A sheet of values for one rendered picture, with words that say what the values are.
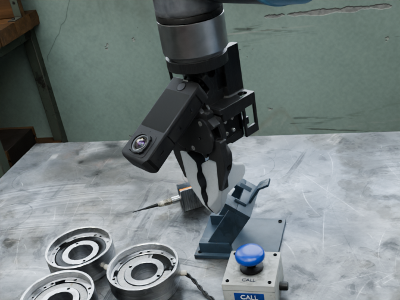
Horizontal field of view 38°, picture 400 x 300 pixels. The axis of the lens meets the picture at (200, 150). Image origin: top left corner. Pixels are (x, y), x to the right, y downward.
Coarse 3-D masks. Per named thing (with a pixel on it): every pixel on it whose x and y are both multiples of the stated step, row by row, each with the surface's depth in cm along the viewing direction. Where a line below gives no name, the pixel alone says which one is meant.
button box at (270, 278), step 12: (276, 252) 79; (228, 264) 79; (264, 264) 77; (276, 264) 77; (228, 276) 76; (240, 276) 76; (252, 276) 76; (264, 276) 75; (276, 276) 75; (228, 288) 75; (240, 288) 75; (252, 288) 74; (264, 288) 74; (276, 288) 75; (288, 288) 77
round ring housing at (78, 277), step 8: (56, 272) 84; (64, 272) 84; (72, 272) 84; (80, 272) 83; (40, 280) 83; (48, 280) 84; (56, 280) 84; (64, 280) 84; (72, 280) 83; (80, 280) 83; (88, 280) 82; (32, 288) 82; (40, 288) 83; (48, 288) 83; (64, 288) 82; (72, 288) 82; (88, 288) 82; (24, 296) 80; (32, 296) 82; (48, 296) 81; (56, 296) 82; (64, 296) 82; (72, 296) 81; (88, 296) 80; (96, 296) 80
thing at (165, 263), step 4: (152, 256) 86; (156, 256) 85; (160, 256) 85; (164, 256) 85; (160, 260) 84; (164, 260) 84; (168, 260) 84; (164, 264) 83; (168, 264) 83; (164, 268) 82; (168, 268) 82; (172, 268) 82
